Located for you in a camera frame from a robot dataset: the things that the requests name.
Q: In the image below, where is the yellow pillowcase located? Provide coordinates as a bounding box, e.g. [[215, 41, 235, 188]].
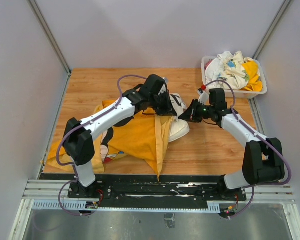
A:
[[46, 99, 175, 182]]

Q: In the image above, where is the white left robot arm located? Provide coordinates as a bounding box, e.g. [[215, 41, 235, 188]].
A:
[[59, 74, 177, 189]]

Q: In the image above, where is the aluminium frame post left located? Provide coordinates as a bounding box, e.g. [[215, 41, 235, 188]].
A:
[[27, 0, 72, 76]]

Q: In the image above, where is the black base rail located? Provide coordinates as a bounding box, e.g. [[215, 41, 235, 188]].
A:
[[39, 173, 278, 208]]

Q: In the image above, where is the white cable duct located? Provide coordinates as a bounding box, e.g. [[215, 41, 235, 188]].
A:
[[32, 198, 222, 213]]

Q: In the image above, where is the aluminium frame post right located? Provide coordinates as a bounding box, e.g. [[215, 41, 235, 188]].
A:
[[252, 0, 294, 59]]

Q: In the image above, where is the white plastic basket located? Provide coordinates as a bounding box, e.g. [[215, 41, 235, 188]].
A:
[[201, 52, 268, 99]]

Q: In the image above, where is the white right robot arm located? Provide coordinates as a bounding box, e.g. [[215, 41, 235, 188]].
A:
[[179, 88, 286, 195]]

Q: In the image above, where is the white bear print pillow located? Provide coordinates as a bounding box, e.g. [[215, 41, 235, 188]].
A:
[[168, 93, 190, 143]]

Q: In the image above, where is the white crumpled cloth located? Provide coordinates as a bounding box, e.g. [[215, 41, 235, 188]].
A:
[[205, 51, 254, 90]]

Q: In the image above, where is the yellow cloth in basket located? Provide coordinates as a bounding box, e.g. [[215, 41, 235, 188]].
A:
[[241, 61, 263, 92]]

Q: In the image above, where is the aluminium frame post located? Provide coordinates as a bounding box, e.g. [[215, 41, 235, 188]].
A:
[[27, 0, 72, 76], [252, 0, 294, 59]]

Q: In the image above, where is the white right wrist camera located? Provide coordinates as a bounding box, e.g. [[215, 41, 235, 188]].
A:
[[197, 88, 209, 105]]

